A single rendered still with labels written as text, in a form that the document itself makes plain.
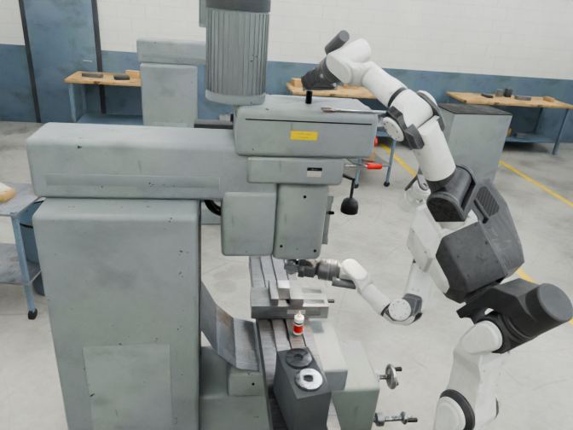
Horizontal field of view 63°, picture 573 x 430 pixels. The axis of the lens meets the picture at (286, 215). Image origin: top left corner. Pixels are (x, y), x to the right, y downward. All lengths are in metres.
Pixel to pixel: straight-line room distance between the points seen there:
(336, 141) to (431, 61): 7.45
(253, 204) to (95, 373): 0.85
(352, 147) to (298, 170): 0.20
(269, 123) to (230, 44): 0.26
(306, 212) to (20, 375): 2.28
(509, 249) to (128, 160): 1.22
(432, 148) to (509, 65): 8.43
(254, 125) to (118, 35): 6.83
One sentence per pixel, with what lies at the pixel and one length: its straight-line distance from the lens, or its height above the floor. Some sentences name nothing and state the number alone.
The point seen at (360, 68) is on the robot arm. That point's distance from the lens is 1.35.
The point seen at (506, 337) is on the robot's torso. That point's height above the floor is 1.39.
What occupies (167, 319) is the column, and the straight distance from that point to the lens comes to 1.74.
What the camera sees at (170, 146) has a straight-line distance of 1.57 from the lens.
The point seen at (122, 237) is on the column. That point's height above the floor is 1.48.
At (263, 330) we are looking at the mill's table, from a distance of 2.09.
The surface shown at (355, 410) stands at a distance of 2.28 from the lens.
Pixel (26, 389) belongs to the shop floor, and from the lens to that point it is 3.32.
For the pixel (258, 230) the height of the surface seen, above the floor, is 1.45.
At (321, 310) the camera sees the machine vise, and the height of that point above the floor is 0.95.
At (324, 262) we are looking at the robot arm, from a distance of 1.86.
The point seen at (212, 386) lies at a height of 0.70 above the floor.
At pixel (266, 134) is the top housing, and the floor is 1.81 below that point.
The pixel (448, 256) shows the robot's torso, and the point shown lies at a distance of 1.51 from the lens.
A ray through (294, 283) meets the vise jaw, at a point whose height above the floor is 1.01.
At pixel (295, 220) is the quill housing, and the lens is 1.70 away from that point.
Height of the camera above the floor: 2.22
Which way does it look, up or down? 25 degrees down
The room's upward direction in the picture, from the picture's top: 5 degrees clockwise
